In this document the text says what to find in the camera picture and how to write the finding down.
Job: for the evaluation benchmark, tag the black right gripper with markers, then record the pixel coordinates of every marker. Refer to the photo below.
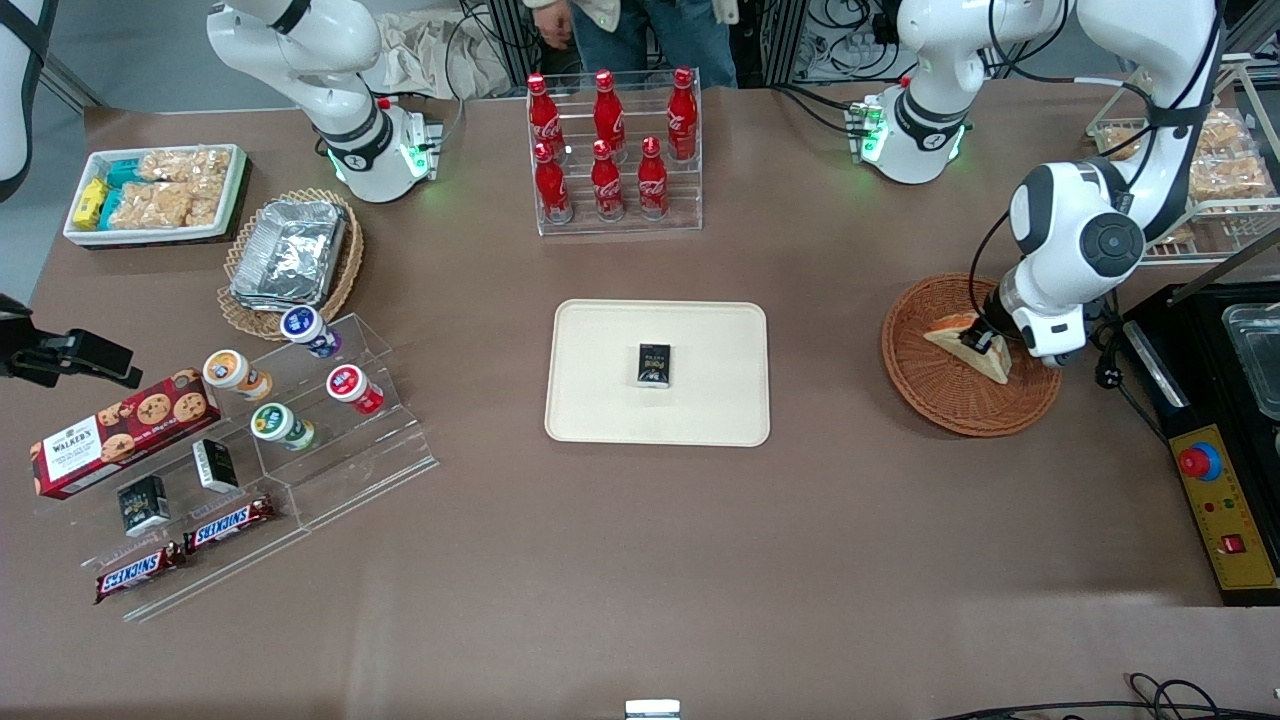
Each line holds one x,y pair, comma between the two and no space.
30,359

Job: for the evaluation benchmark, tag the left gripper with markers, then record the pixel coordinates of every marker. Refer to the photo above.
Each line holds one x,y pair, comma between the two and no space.
987,334

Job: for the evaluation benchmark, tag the triangular sandwich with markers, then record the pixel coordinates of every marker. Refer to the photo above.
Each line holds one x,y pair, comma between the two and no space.
945,336

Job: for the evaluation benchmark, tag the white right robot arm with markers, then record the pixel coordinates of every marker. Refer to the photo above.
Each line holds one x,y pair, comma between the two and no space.
340,90

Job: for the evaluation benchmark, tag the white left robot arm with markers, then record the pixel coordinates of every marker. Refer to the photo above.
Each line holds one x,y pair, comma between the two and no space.
1060,210

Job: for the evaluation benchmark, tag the brown round wicker basket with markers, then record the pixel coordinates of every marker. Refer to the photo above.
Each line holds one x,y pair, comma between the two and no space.
950,400

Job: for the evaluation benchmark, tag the light wicker basket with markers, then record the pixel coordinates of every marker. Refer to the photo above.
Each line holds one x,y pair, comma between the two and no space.
240,312

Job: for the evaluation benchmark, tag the cream plastic serving tray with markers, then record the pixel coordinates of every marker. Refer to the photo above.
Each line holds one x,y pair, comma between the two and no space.
600,400

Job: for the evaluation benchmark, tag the bystander bare hand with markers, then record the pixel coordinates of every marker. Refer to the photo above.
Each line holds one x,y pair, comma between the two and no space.
553,26

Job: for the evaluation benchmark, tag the red tartan Walkers cookie box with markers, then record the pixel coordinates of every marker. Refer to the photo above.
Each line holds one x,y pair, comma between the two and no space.
100,450

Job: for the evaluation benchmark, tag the orange lid gum jar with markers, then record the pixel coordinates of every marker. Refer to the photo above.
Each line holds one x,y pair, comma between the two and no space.
230,372

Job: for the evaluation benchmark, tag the white rectangular snack bin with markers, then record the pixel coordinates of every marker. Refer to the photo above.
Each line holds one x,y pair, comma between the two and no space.
150,237

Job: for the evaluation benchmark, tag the black tissue pack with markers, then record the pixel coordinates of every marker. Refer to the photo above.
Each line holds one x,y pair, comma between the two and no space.
215,466
143,506
654,365

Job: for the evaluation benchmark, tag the teal snack pack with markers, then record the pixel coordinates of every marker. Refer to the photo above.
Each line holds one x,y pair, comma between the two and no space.
122,172
112,206

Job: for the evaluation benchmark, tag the yellow snack pack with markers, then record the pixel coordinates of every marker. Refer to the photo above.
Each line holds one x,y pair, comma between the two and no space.
90,203

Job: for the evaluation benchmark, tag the clear bag of crackers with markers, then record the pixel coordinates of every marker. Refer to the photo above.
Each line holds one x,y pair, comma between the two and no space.
185,164
165,205

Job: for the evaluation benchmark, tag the green lid gum jar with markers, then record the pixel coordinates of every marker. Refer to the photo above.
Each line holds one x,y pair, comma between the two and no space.
278,424

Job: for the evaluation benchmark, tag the brown Snickers chocolate bar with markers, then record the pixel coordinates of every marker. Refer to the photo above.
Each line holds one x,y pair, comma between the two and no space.
140,573
230,523

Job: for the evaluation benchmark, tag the purple lid gum jar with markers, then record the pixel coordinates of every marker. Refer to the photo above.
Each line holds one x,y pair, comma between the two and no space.
305,326

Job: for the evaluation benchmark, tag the black countertop appliance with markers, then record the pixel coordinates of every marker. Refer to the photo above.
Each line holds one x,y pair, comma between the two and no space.
1200,380

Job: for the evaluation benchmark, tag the stack of foil trays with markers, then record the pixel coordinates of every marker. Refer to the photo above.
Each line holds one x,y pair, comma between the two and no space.
290,250

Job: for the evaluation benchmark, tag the red lid gum jar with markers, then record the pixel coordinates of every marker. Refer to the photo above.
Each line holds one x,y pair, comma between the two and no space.
350,385

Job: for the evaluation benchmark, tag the clear glass container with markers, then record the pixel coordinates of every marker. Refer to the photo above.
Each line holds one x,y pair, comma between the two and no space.
1255,360

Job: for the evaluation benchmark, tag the clear acrylic stepped display stand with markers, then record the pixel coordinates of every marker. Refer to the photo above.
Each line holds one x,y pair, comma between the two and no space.
350,470

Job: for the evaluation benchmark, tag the bag of golden snacks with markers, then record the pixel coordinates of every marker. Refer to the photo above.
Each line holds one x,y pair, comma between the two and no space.
1230,182
1215,135

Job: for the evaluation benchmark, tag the yellow emergency stop control box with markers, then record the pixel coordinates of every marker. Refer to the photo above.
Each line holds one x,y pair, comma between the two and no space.
1235,500

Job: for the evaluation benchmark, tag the red cola bottle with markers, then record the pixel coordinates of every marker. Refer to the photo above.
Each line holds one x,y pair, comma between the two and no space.
652,182
552,188
682,112
545,112
608,108
606,184

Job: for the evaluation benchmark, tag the clear acrylic bottle rack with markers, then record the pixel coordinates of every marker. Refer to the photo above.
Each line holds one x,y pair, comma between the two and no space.
625,226

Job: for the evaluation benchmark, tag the person in blue jeans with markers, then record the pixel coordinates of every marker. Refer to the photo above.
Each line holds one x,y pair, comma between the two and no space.
690,40

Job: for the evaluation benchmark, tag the crumpled white cloth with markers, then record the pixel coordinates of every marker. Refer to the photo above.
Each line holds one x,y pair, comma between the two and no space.
440,60

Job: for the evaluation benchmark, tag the small white box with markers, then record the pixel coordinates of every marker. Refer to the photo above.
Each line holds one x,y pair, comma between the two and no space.
652,710

